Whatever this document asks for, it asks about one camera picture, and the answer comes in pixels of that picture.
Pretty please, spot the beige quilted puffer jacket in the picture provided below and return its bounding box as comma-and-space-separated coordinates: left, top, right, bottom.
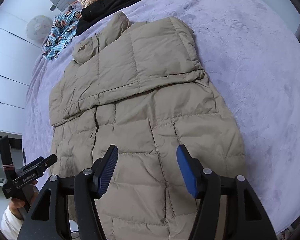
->
49, 12, 245, 239

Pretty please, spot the white sleeve left forearm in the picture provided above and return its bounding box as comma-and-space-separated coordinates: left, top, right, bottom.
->
1, 207, 24, 240

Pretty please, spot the left hand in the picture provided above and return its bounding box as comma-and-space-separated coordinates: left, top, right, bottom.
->
8, 180, 38, 220

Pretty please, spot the lavender plush bed blanket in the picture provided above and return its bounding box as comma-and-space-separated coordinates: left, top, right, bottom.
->
23, 0, 300, 232

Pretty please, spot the white wardrobe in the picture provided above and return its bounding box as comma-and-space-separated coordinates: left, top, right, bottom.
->
0, 9, 41, 135

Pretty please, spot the blue monkey print garment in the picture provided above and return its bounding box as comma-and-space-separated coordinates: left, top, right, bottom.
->
43, 10, 81, 60

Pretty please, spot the round white pillow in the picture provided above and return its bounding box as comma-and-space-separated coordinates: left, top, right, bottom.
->
25, 15, 53, 41

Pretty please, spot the black garment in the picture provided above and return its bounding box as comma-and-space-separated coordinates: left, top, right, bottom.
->
76, 0, 141, 36

